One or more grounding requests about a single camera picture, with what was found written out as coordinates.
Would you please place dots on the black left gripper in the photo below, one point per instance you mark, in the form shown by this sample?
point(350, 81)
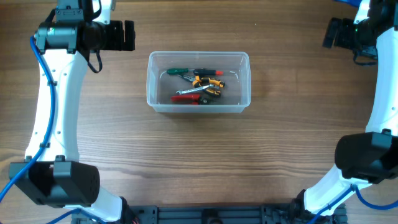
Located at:
point(117, 35)

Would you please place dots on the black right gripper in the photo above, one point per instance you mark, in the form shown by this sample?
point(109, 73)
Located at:
point(341, 35)

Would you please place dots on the green handled screwdriver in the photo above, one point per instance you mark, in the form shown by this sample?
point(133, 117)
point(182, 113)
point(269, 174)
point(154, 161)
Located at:
point(178, 71)

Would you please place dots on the silver socket wrench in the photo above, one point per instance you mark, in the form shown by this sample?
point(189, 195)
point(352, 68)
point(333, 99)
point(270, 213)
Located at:
point(182, 92)

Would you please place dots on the black red screwdriver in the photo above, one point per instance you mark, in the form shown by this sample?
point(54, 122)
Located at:
point(203, 72)

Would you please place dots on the red handled snips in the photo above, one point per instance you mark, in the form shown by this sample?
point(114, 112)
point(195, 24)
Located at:
point(191, 99)

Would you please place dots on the orange black pliers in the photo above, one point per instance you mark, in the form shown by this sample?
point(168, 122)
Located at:
point(198, 81)

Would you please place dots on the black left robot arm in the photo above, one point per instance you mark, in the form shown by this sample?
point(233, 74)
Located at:
point(51, 173)

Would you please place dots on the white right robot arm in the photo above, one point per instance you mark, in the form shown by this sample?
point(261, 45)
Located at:
point(367, 158)

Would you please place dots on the clear plastic container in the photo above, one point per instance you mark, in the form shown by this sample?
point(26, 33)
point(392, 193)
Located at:
point(235, 96)

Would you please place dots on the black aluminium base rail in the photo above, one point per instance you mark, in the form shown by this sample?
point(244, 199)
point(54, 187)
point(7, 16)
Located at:
point(262, 214)

